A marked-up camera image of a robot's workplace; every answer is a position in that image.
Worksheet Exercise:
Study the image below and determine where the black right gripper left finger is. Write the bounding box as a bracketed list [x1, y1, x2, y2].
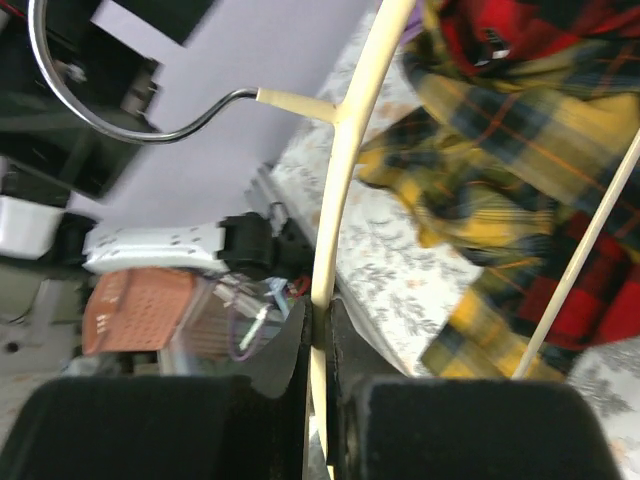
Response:
[1, 302, 306, 479]

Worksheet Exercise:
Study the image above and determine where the red black plaid shirt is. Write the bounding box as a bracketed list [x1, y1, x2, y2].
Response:
[437, 0, 640, 351]

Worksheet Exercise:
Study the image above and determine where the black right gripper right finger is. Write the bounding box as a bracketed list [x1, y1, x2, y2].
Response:
[326, 300, 621, 480]

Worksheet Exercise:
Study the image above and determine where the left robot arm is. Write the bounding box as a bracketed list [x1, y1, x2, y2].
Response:
[74, 212, 274, 275]

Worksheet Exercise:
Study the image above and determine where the cream clothes hanger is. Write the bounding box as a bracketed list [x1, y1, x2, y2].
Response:
[27, 1, 639, 451]

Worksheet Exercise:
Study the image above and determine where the yellow plaid shirt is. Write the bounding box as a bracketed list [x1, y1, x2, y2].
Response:
[358, 1, 639, 378]

